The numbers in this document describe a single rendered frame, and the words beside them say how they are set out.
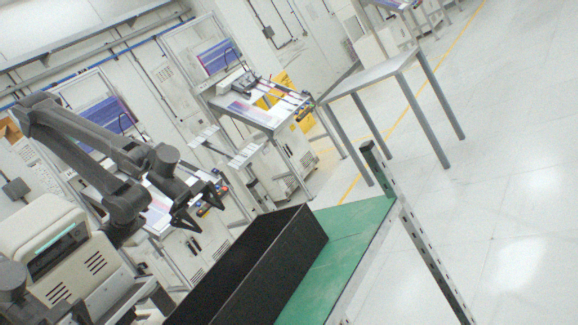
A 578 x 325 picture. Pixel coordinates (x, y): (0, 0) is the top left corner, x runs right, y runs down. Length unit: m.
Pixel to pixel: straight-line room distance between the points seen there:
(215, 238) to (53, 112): 2.57
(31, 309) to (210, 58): 3.71
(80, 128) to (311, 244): 0.68
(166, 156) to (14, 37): 4.43
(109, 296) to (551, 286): 1.67
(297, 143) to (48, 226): 3.61
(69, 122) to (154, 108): 4.48
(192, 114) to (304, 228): 3.59
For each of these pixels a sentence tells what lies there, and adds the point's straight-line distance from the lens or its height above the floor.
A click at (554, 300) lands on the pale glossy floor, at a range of 2.18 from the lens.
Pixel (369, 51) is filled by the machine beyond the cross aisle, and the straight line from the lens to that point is 7.43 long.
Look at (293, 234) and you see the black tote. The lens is 1.05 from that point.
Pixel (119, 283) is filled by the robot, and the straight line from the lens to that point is 1.45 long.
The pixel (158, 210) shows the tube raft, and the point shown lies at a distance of 3.35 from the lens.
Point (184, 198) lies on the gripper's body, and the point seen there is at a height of 1.20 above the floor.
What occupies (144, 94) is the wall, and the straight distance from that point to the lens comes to 5.85.
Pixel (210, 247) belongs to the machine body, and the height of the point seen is 0.29.
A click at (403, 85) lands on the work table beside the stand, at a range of 3.26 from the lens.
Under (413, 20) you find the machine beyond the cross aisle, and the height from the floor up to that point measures 0.34.
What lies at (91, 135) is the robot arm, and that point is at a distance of 1.33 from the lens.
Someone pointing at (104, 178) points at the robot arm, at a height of 1.33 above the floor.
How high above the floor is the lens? 1.43
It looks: 14 degrees down
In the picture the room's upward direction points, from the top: 32 degrees counter-clockwise
